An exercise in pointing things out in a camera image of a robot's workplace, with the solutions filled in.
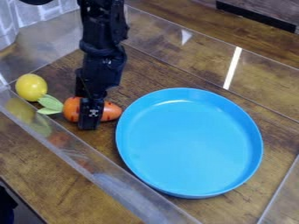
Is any black cable loop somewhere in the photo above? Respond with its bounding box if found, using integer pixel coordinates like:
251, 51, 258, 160
19, 0, 129, 64

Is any yellow toy lemon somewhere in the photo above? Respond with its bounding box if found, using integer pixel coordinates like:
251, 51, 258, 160
15, 73, 49, 102

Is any orange toy carrot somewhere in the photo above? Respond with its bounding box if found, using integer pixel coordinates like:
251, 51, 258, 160
38, 94, 123, 123

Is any clear acrylic barrier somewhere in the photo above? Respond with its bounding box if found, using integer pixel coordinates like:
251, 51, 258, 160
0, 86, 202, 224
0, 7, 299, 122

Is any clear acrylic back barrier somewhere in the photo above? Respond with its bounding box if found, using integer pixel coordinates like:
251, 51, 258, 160
0, 7, 299, 122

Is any clear acrylic front barrier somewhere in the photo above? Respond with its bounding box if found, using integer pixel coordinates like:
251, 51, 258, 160
0, 86, 202, 224

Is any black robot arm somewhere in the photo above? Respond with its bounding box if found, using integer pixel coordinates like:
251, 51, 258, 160
75, 0, 129, 130

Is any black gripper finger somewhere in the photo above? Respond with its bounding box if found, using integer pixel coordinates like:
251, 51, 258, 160
79, 98, 105, 130
75, 69, 86, 97

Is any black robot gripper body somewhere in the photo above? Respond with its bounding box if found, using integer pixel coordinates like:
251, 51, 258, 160
79, 51, 127, 99

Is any blue round plastic tray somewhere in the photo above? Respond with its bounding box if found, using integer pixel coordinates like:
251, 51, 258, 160
117, 87, 265, 199

